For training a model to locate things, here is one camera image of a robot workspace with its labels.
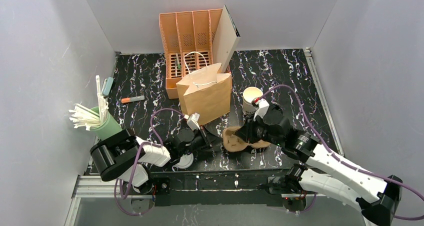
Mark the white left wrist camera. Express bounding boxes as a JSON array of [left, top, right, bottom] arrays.
[[184, 112, 201, 131]]

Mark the brown paper takeout bag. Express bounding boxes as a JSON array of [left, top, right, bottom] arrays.
[[176, 55, 232, 125]]

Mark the brown pulp cup carrier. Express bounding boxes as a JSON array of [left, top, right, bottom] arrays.
[[222, 126, 271, 153]]

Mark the orange desktop file organizer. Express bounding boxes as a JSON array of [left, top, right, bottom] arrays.
[[159, 8, 223, 99]]

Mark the teal eraser case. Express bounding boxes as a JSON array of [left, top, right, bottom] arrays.
[[100, 77, 114, 97]]

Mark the white board panel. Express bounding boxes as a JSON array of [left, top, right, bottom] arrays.
[[212, 5, 241, 73]]

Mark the white plastic cup lid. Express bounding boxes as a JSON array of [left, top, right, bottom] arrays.
[[171, 153, 194, 172]]

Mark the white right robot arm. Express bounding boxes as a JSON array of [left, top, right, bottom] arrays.
[[235, 104, 402, 226]]

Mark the orange grey highlighter pen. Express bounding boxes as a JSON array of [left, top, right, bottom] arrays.
[[120, 95, 145, 104]]

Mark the white wrapped straws bundle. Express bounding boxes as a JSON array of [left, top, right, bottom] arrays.
[[69, 75, 109, 131]]

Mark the green cup holder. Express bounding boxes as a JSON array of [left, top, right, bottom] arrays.
[[90, 111, 123, 141]]

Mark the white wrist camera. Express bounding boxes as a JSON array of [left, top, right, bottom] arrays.
[[184, 112, 201, 131], [252, 97, 270, 121]]

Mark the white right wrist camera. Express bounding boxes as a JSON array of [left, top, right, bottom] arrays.
[[252, 97, 270, 121]]

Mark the white paper coffee cup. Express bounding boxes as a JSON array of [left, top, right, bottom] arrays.
[[242, 86, 263, 115]]

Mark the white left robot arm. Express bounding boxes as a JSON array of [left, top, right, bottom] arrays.
[[90, 126, 223, 187]]

